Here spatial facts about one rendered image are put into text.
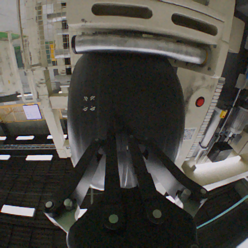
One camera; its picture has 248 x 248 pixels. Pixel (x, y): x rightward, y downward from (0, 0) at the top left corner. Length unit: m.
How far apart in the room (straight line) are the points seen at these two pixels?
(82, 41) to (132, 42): 0.11
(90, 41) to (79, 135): 0.20
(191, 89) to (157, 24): 0.27
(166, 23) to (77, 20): 0.18
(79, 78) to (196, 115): 0.46
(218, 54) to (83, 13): 0.31
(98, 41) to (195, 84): 0.35
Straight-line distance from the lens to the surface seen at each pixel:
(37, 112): 4.59
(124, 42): 0.29
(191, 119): 0.54
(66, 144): 1.13
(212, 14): 0.37
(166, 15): 0.30
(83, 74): 0.27
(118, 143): 0.16
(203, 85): 0.50
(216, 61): 0.36
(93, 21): 0.27
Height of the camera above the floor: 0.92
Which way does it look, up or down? 32 degrees up
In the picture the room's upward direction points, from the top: 177 degrees counter-clockwise
